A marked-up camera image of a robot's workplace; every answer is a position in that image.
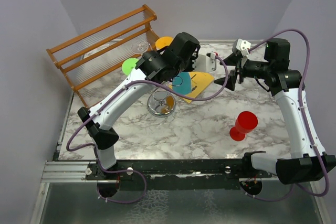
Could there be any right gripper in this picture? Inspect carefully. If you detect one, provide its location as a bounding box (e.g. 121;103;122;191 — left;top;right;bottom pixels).
214;52;272;90

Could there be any blue plastic wine glass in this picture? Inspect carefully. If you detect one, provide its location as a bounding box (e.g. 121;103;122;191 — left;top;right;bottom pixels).
172;72;192;95

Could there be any orange plastic wine glass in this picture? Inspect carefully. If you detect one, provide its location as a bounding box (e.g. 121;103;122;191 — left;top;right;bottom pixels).
155;36;173;50

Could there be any chrome wine glass rack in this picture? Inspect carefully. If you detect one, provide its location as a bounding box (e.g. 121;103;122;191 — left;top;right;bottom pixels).
147;87;176;118

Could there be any clear wine glass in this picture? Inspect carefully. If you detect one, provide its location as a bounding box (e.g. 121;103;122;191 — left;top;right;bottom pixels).
131;40;152;55

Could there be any red plastic wine glass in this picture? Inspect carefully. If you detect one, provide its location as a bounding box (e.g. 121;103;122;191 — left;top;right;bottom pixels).
229;111;258;142

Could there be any green plastic wine glass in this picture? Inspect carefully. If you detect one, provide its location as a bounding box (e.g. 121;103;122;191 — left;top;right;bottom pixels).
121;58;138;76

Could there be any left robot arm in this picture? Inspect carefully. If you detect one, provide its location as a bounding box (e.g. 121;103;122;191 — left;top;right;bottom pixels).
78;32;200;179

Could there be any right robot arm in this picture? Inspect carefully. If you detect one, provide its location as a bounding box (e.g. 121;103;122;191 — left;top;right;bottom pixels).
214;38;335;185

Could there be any wooden shelf rack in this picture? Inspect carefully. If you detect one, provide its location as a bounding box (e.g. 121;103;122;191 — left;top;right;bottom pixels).
46;4;159;108

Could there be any yellow paper booklet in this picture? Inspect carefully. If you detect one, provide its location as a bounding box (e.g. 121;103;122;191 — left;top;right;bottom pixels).
169;72;214;98

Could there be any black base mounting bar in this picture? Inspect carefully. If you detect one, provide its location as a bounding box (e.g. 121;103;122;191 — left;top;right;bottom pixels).
52;153;279;192

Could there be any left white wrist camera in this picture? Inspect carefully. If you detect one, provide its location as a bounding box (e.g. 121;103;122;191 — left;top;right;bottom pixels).
194;51;218;73

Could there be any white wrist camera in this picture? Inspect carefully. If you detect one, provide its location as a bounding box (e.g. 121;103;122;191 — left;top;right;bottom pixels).
194;51;218;73
232;38;251;57

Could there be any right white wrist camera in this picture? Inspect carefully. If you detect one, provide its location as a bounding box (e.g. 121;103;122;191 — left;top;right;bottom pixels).
232;38;251;57

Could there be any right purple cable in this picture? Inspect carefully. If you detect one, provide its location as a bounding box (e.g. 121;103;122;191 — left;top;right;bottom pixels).
243;29;331;201

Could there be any purple cable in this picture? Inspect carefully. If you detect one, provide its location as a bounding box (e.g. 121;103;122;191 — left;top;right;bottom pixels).
243;29;331;201
65;53;233;204

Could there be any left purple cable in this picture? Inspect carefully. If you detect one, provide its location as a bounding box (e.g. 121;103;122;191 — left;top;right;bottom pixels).
65;53;233;204

